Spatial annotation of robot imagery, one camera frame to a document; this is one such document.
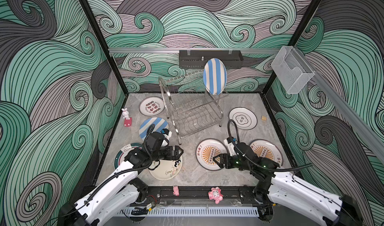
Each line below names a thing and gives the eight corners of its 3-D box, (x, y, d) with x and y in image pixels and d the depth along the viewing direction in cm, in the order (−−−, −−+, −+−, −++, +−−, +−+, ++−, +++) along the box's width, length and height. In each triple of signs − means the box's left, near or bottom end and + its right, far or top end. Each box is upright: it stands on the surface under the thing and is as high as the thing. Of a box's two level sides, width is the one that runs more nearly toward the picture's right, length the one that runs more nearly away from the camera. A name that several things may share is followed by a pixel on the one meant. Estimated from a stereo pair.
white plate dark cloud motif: (231, 130, 100) (232, 128, 99) (227, 109, 112) (227, 107, 111) (259, 130, 100) (260, 128, 99) (251, 109, 113) (252, 107, 111)
